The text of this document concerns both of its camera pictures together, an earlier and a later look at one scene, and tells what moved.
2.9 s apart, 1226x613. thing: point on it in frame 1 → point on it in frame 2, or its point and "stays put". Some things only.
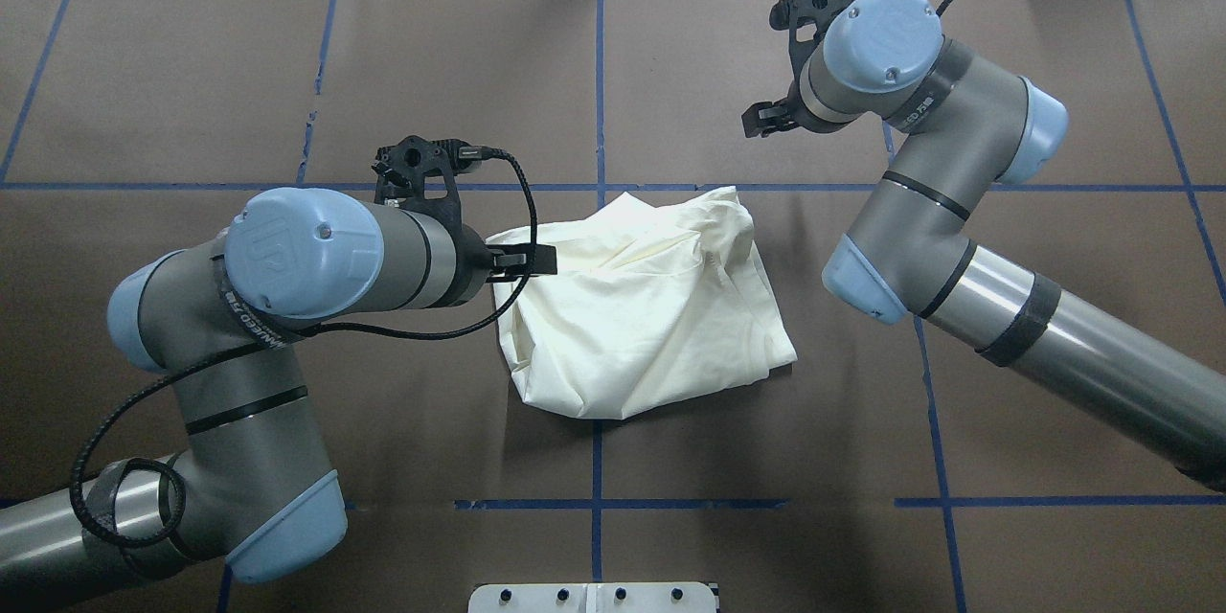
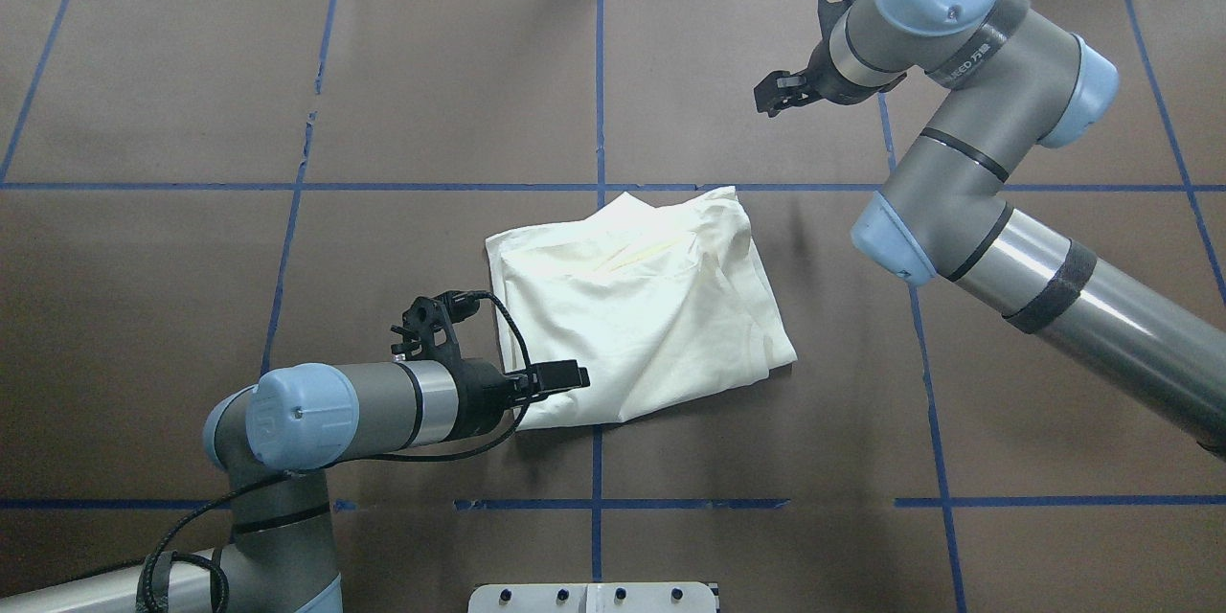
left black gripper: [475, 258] → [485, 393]
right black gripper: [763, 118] → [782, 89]
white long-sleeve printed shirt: [654, 305] stays put
